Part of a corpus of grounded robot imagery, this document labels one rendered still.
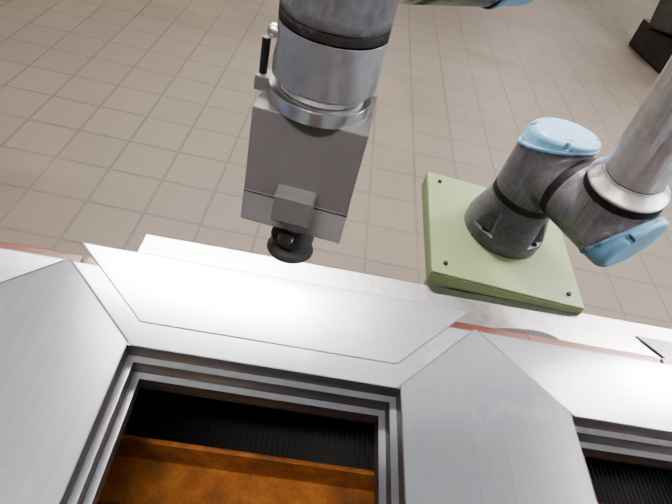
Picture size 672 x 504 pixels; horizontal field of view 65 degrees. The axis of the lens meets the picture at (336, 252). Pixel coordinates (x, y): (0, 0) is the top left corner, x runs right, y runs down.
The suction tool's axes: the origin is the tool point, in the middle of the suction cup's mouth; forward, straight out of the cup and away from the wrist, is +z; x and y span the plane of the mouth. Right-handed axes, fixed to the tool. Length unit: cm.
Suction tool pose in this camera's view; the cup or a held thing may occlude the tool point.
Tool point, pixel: (290, 246)
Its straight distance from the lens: 49.2
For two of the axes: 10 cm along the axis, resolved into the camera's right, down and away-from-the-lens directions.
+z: -2.0, 7.1, 6.8
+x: 1.6, -6.6, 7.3
